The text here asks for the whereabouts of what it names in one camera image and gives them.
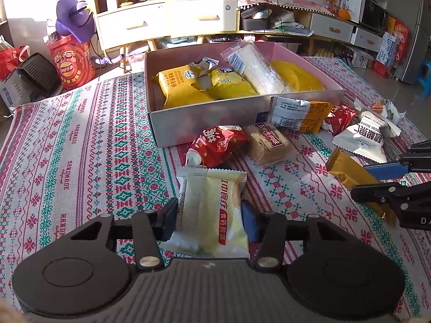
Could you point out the clear bin with dark lid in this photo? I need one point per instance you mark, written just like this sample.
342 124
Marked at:
225 37

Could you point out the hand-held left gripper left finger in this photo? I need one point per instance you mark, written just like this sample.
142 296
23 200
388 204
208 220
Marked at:
168 218

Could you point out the red shopping bag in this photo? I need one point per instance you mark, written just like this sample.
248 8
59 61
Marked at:
10 60

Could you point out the cream cabinet with drawers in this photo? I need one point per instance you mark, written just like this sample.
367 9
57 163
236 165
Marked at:
134 23

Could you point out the yellow snack packet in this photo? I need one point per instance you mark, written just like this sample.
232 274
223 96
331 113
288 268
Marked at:
181 87

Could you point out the small yellow snack bag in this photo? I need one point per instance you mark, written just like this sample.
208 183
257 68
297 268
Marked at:
229 85

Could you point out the white blue carton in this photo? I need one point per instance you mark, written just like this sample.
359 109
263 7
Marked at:
387 48

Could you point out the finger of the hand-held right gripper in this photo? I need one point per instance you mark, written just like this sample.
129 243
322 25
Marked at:
384 171
373 191

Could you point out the red gift box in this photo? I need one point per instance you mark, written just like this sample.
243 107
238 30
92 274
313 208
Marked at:
402 40

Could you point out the white orange biscuit packet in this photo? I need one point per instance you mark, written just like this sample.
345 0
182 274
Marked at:
296 112

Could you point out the blue plastic stool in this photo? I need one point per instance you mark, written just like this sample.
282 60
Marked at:
423 74

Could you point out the narrow clear storage bin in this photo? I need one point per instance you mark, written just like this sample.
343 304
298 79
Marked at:
138 53

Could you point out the cream white snack packet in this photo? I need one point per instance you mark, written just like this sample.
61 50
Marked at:
215 215

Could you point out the black mesh basket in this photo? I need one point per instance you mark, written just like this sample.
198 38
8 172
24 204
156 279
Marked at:
37 72

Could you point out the white paper bag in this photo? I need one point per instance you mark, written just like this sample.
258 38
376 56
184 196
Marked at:
13 91

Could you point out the gold snack packet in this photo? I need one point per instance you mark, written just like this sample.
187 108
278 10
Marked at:
353 178

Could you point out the large yellow chip bag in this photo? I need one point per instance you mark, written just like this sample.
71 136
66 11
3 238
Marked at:
296 77

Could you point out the purple fan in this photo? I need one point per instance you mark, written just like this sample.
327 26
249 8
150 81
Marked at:
72 16

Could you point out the low cabinet with drawers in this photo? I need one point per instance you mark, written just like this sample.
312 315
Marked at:
331 25

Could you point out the patterned woven blanket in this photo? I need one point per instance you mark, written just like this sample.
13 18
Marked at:
84 141

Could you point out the red cylindrical snack bucket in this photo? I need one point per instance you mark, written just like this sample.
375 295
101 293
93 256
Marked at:
72 65

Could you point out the silver cardboard box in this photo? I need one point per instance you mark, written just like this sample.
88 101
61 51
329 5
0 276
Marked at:
202 121

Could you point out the clear rice cracker packet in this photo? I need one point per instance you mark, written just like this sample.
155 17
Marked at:
256 69

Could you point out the white microwave oven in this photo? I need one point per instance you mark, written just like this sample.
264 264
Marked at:
367 11

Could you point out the grey refrigerator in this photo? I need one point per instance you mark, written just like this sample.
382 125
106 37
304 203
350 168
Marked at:
417 33

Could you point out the red snack packet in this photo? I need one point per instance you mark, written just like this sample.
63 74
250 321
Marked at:
341 117
219 144

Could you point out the grey metal tin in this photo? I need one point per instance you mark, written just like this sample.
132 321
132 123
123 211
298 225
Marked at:
252 23

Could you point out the wide clear storage bin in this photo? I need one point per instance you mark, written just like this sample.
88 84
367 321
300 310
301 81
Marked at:
180 42

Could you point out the white pecan packet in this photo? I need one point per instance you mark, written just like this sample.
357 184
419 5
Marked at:
362 139

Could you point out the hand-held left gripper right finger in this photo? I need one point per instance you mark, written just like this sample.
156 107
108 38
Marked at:
251 222

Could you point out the white green nut packet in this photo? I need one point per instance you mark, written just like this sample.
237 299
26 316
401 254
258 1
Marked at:
384 107

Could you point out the row of small yellow toys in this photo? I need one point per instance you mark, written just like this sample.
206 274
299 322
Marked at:
325 52

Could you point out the clear brown crisp packet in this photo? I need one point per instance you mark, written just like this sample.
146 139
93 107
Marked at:
266 144

